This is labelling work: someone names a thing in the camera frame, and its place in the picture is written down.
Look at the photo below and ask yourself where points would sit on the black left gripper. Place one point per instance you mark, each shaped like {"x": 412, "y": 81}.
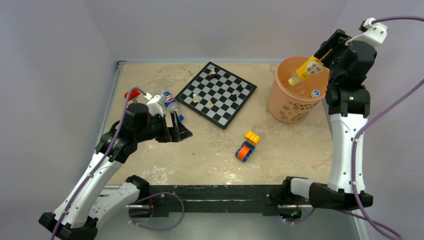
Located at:
{"x": 176, "y": 133}

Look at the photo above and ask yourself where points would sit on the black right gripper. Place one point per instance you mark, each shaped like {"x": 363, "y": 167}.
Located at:
{"x": 336, "y": 42}

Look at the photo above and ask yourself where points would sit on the yellow juice bottle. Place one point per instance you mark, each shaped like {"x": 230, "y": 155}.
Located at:
{"x": 309, "y": 68}

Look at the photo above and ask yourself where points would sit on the blue pepsi bottle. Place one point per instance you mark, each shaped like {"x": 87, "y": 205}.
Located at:
{"x": 172, "y": 105}

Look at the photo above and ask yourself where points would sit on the orange drink bottle blue label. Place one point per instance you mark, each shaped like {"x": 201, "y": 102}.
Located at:
{"x": 314, "y": 94}

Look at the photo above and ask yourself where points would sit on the clear plastic bottle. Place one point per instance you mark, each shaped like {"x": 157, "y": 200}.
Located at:
{"x": 301, "y": 89}

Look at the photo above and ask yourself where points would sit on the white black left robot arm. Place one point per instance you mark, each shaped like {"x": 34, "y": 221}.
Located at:
{"x": 81, "y": 214}

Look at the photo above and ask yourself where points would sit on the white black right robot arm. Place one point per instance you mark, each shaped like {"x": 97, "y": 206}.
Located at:
{"x": 349, "y": 109}

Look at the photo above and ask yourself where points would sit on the orange plastic bin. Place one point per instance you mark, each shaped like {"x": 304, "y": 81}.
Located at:
{"x": 286, "y": 106}

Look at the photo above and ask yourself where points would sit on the black white chessboard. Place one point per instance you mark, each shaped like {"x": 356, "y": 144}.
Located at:
{"x": 218, "y": 91}

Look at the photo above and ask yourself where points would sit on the red toy block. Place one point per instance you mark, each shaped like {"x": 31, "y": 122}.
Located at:
{"x": 132, "y": 95}

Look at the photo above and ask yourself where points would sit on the orange blue toy car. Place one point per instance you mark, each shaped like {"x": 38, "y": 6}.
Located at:
{"x": 244, "y": 152}

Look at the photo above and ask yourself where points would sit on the yellow toy block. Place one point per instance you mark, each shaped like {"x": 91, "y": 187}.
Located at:
{"x": 252, "y": 138}

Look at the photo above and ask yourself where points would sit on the black chess piece right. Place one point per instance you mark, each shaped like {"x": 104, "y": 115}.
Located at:
{"x": 239, "y": 87}

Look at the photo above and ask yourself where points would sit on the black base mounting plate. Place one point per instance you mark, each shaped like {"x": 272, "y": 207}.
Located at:
{"x": 268, "y": 200}

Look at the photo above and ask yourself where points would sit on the aluminium table frame rail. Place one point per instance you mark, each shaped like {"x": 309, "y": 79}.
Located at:
{"x": 109, "y": 107}

